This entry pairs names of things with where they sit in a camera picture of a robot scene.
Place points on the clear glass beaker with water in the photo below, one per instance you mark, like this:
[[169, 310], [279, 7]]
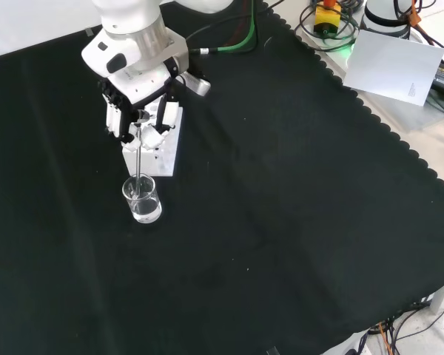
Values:
[[148, 212]]

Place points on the clear glass rod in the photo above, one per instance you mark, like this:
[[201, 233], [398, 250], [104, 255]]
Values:
[[138, 162]]

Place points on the yellow stop button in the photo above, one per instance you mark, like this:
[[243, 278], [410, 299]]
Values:
[[327, 16]]

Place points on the pale white board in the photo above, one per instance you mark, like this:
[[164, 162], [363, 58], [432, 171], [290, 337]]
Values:
[[392, 66]]

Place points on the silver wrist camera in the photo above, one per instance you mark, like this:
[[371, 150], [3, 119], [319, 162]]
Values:
[[199, 86]]

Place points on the black bench cloth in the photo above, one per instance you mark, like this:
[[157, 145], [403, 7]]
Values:
[[262, 222]]

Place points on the white test tube rack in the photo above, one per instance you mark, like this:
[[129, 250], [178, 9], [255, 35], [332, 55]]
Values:
[[163, 159]]

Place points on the grey metal base plate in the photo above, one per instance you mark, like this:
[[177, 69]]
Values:
[[392, 114]]

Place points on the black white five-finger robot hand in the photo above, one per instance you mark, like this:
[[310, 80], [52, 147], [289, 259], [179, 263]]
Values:
[[144, 88]]

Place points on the clear cloth clip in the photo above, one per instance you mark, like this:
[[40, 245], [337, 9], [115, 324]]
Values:
[[89, 32], [272, 351]]

